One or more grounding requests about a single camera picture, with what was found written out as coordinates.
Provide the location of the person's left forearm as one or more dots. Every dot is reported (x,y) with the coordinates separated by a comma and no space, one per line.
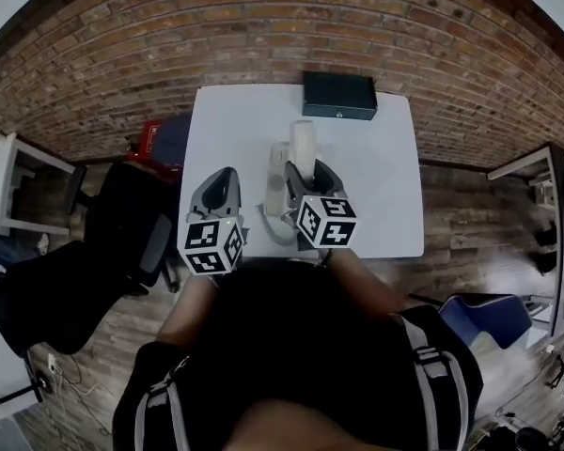
(188,306)

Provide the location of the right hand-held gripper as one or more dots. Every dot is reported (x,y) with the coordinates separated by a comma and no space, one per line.
(326,226)

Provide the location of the black stand on floor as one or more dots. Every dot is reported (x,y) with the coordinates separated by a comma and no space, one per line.
(9,397)

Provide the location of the black office chair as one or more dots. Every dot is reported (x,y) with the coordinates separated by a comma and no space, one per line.
(89,261)

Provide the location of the white side desk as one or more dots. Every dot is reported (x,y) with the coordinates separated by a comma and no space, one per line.
(557,233)

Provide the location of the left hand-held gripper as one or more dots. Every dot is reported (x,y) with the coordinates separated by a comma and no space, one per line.
(211,247)

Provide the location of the red box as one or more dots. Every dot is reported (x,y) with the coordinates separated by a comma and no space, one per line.
(145,144)

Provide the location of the person's right forearm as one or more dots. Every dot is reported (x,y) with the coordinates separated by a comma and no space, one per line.
(362,284)

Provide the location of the white shelf unit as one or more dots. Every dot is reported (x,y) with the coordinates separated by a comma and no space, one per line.
(7,181)

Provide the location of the blue chair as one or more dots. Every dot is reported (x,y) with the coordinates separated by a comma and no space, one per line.
(486,315)

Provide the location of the cream telephone handset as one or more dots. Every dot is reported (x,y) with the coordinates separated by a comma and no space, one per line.
(303,144)

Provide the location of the cream telephone base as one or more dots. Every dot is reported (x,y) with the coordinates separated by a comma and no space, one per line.
(276,193)

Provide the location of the person's black shirt torso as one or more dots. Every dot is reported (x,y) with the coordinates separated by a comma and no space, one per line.
(286,346)

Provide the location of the black metal box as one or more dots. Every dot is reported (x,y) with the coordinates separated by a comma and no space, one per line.
(338,94)

